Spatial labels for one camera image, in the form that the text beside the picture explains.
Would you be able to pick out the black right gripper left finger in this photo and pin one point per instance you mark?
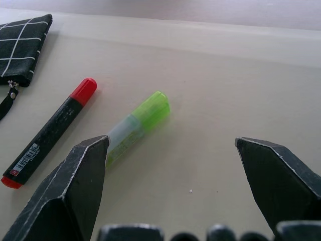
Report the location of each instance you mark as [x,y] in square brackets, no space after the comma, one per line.
[62,190]

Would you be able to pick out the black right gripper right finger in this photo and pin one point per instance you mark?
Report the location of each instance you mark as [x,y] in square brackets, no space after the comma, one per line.
[278,183]

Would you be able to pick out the black grid-pattern pencil pouch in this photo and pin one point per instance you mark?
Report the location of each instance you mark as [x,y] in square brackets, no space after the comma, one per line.
[18,47]

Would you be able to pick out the black marker with red cap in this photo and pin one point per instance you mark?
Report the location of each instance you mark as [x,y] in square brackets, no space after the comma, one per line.
[51,133]

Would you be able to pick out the green highlighter pen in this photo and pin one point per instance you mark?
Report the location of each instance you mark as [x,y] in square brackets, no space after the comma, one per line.
[140,123]

